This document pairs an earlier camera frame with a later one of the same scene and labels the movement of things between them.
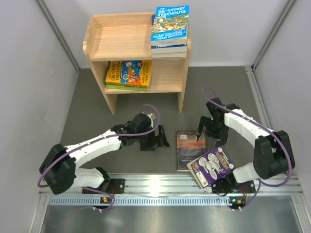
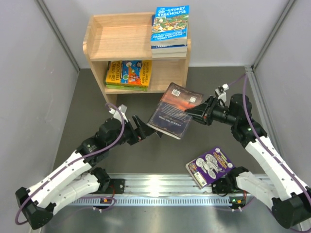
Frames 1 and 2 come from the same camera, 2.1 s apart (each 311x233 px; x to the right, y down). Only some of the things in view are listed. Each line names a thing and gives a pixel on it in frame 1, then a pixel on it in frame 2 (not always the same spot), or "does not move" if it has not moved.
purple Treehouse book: (211, 166) does not move
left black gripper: (160, 140) → (142, 131)
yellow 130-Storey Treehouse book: (129, 73) does not move
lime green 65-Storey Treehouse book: (126, 88) does not move
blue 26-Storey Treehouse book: (170, 25) does not move
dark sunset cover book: (189, 148) → (169, 116)
